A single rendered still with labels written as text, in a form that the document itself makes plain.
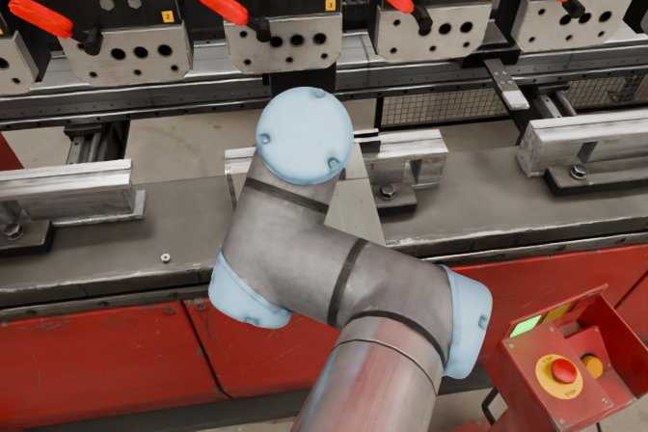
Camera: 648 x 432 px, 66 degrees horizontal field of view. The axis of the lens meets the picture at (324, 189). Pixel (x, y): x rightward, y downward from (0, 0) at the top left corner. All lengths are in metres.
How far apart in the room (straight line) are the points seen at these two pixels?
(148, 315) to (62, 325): 0.15
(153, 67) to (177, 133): 1.75
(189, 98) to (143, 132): 1.43
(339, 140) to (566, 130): 0.69
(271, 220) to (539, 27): 0.52
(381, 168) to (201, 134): 1.62
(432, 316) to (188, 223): 0.63
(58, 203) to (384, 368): 0.74
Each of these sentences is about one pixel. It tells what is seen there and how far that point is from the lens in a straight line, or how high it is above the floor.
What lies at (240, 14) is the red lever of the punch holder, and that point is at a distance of 0.61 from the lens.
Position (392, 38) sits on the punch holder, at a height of 1.21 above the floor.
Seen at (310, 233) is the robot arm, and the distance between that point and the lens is 0.39.
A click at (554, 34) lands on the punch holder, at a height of 1.20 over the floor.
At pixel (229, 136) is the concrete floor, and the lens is 2.37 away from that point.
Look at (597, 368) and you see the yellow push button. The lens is 1.03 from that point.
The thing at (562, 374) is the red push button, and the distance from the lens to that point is 0.90.
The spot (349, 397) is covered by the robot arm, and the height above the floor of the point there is 1.29.
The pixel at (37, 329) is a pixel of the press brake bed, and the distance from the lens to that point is 1.07.
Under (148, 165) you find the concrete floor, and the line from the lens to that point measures 2.33.
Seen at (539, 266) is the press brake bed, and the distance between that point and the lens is 1.08.
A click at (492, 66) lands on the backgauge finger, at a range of 1.06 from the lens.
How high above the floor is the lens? 1.58
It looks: 49 degrees down
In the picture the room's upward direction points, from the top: straight up
